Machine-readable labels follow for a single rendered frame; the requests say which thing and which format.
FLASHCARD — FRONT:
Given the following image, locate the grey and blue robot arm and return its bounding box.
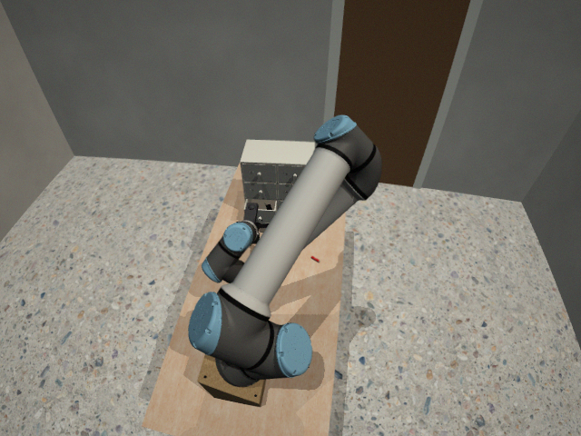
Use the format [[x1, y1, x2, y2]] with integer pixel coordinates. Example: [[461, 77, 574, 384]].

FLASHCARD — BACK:
[[188, 115, 382, 387]]

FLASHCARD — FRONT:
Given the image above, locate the grey chest of drawers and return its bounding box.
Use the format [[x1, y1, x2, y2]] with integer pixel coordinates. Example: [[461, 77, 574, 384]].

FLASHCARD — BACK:
[[240, 140, 315, 209]]

